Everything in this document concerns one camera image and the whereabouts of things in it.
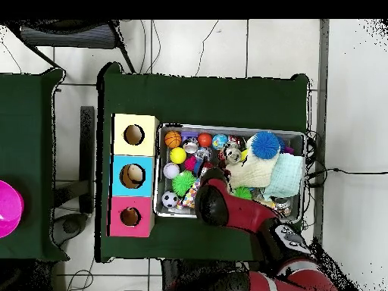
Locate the colourful patterned fabric toy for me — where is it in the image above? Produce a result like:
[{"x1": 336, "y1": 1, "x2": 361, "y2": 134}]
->
[{"x1": 180, "y1": 179, "x2": 202, "y2": 210}]

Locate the cream cloth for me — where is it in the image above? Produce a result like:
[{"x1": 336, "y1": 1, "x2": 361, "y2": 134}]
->
[{"x1": 225, "y1": 133, "x2": 281, "y2": 189}]

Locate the large blue spiky ball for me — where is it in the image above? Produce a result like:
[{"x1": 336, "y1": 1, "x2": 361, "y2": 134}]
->
[{"x1": 251, "y1": 130, "x2": 281, "y2": 160}]

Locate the mint green cloth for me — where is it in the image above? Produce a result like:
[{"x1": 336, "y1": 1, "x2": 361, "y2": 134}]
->
[{"x1": 261, "y1": 152, "x2": 304, "y2": 201}]

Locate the wooden box with three holes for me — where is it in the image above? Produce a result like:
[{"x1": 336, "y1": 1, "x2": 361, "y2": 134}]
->
[{"x1": 107, "y1": 113, "x2": 161, "y2": 238}]

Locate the silver mesh bin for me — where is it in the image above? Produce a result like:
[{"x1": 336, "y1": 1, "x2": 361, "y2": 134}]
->
[{"x1": 153, "y1": 123, "x2": 305, "y2": 224}]

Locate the yellow ball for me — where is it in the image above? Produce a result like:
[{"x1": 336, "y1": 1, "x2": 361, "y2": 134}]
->
[{"x1": 169, "y1": 147, "x2": 188, "y2": 164}]

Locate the small orange ball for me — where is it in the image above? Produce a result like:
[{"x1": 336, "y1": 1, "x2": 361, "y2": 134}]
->
[{"x1": 197, "y1": 132, "x2": 214, "y2": 149}]

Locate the green spiky ball with eyes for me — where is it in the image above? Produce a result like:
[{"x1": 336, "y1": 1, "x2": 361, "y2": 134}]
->
[
  {"x1": 233, "y1": 186, "x2": 253, "y2": 200},
  {"x1": 171, "y1": 170, "x2": 197, "y2": 197}
]

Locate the white toy baseball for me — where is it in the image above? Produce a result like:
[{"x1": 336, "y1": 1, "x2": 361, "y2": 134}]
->
[{"x1": 162, "y1": 162, "x2": 181, "y2": 180}]

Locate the orange toy basketball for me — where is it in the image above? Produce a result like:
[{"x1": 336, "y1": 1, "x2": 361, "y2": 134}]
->
[{"x1": 164, "y1": 130, "x2": 182, "y2": 149}]

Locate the toy soccer ball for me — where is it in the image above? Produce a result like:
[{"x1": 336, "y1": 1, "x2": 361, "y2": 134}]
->
[{"x1": 161, "y1": 190, "x2": 180, "y2": 209}]

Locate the dark grey floor base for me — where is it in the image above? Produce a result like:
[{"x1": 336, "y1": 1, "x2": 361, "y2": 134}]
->
[{"x1": 51, "y1": 212, "x2": 89, "y2": 246}]

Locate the dark green side table cloth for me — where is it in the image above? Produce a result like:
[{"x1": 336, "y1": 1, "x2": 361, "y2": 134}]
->
[{"x1": 0, "y1": 68, "x2": 69, "y2": 261}]

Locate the black chair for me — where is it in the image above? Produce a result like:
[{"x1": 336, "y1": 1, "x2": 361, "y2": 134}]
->
[{"x1": 5, "y1": 19, "x2": 136, "y2": 74}]

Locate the magenta bowl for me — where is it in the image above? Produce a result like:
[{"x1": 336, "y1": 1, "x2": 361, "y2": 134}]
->
[{"x1": 0, "y1": 180, "x2": 25, "y2": 239}]

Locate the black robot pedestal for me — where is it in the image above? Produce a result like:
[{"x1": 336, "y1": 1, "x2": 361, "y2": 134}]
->
[{"x1": 160, "y1": 258, "x2": 249, "y2": 291}]

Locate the black floor cable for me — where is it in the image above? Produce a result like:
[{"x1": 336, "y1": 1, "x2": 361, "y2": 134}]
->
[{"x1": 305, "y1": 167, "x2": 388, "y2": 187}]

